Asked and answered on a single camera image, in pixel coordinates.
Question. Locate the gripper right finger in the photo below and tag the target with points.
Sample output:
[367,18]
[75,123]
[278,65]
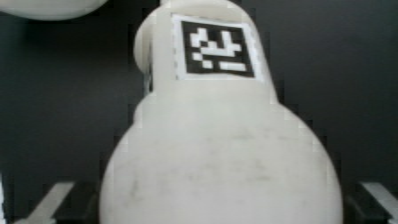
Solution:
[372,205]

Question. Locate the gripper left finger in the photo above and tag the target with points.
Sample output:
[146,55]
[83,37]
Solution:
[68,205]

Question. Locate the white lamp bulb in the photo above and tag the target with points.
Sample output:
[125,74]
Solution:
[219,162]

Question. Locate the white lamp shade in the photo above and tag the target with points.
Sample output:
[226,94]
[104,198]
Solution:
[51,10]

